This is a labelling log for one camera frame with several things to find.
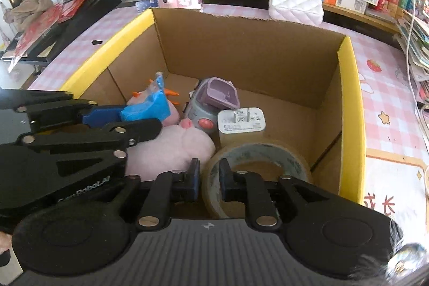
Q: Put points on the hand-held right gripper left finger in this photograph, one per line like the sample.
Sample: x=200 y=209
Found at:
x=193 y=182

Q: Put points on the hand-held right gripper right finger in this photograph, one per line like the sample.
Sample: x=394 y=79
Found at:
x=226 y=183

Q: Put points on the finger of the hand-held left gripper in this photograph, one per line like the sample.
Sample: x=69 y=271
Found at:
x=102 y=115
x=100 y=137

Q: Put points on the pink plush toy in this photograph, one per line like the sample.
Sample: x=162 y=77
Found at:
x=174 y=147

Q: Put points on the blue packet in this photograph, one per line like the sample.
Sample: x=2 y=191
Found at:
x=147 y=106

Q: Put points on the packing tape roll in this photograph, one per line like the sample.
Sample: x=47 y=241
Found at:
x=258 y=150

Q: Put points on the white charger plug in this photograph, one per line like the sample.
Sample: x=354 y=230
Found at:
x=241 y=123

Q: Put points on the grey purple toy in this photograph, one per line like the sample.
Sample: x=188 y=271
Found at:
x=214 y=98

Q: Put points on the yellow cardboard box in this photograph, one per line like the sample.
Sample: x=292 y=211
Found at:
x=251 y=54

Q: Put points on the small black cap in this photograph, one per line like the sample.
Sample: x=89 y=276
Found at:
x=96 y=42

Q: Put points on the brown board with black edge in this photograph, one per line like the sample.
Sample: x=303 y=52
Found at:
x=37 y=54

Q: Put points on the large red paper pack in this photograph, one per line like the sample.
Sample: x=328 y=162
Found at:
x=33 y=29

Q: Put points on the small red paper pack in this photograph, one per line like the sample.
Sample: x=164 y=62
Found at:
x=73 y=8

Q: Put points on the black ribbed case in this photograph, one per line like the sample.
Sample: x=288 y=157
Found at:
x=104 y=1

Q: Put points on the small spray bottle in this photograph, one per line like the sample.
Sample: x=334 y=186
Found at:
x=144 y=4

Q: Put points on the beige towel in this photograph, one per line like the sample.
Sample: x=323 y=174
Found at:
x=28 y=9

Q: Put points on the pink checkered tablecloth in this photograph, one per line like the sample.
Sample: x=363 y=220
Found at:
x=385 y=105

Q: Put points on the white quilted bag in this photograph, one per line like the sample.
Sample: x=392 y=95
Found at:
x=295 y=6

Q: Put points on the stack of papers and booklets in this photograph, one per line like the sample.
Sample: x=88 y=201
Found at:
x=417 y=48

